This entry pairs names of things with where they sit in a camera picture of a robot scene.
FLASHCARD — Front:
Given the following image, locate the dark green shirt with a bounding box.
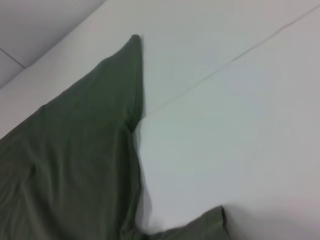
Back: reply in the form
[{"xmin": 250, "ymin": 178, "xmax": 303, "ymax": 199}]
[{"xmin": 0, "ymin": 34, "xmax": 227, "ymax": 240}]

